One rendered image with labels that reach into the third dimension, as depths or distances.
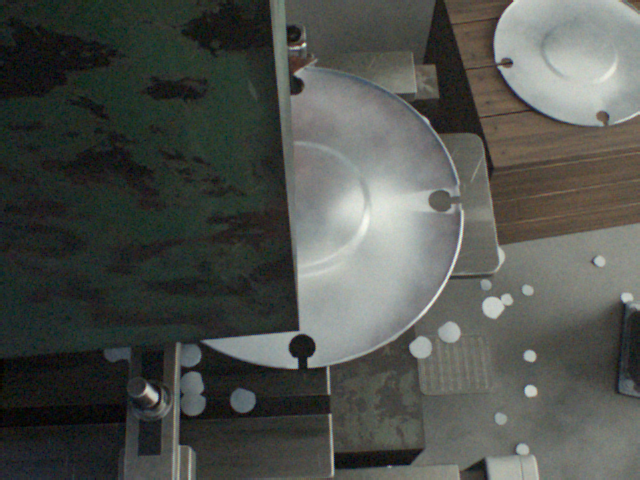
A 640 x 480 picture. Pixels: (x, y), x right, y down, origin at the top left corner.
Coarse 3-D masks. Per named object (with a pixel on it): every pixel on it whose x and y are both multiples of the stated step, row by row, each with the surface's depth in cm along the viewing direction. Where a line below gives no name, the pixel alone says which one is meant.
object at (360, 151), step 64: (320, 128) 68; (384, 128) 68; (320, 192) 65; (384, 192) 66; (448, 192) 66; (320, 256) 63; (384, 256) 64; (448, 256) 64; (320, 320) 61; (384, 320) 61
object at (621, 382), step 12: (624, 312) 142; (636, 312) 142; (624, 324) 141; (636, 324) 138; (624, 336) 140; (636, 336) 136; (624, 348) 139; (636, 348) 135; (624, 360) 138; (636, 360) 134; (624, 372) 137; (636, 372) 134; (624, 384) 136; (636, 384) 136; (636, 396) 136
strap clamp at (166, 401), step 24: (144, 360) 63; (168, 360) 63; (144, 384) 57; (168, 384) 62; (144, 408) 60; (168, 408) 61; (144, 432) 60; (168, 432) 60; (120, 456) 62; (144, 456) 60; (168, 456) 60; (192, 456) 63
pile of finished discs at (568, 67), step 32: (544, 0) 129; (576, 0) 129; (608, 0) 129; (512, 32) 126; (544, 32) 126; (576, 32) 125; (608, 32) 126; (544, 64) 123; (576, 64) 123; (608, 64) 123; (544, 96) 121; (576, 96) 121; (608, 96) 121
